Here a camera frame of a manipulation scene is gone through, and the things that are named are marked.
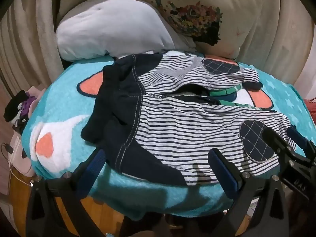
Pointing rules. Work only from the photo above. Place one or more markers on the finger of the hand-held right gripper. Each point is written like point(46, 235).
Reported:
point(300, 138)
point(276, 140)

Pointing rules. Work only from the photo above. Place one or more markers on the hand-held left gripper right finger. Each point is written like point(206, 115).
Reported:
point(224, 175)

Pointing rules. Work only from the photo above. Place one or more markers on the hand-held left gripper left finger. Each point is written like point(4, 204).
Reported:
point(93, 169)

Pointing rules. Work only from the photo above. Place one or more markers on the navy striped pants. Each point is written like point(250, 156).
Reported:
point(172, 128)

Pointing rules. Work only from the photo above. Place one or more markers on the teal printed blanket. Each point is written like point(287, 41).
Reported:
point(61, 108)

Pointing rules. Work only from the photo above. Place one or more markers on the white plastic object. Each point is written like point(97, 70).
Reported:
point(21, 158)

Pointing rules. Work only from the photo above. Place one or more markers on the pile of dark clothes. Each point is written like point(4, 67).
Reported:
point(14, 106)

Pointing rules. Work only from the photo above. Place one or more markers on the grey plush pillow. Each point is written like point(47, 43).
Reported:
point(111, 24)

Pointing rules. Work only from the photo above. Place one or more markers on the floral printed cushion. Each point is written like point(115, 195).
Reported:
point(222, 0)

